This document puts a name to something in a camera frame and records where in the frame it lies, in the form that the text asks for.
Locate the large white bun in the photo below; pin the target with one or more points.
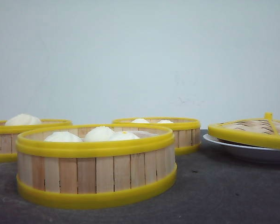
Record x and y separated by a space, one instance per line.
23 120

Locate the white plate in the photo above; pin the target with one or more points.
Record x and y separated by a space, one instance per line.
247 153

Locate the white bun front-left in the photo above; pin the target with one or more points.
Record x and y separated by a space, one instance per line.
63 136

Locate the white gauze liner front basket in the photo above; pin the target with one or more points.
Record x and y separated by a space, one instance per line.
143 134

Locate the white bun rear-right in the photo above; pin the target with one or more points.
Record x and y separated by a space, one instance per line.
165 121

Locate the yellow-rimmed bamboo steamer lid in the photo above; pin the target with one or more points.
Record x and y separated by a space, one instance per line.
259 132

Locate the white bun yellow dot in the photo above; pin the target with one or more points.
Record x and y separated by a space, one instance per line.
123 135

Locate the bamboo steamer basket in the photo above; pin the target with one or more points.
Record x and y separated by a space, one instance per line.
186 131
94 175
9 134

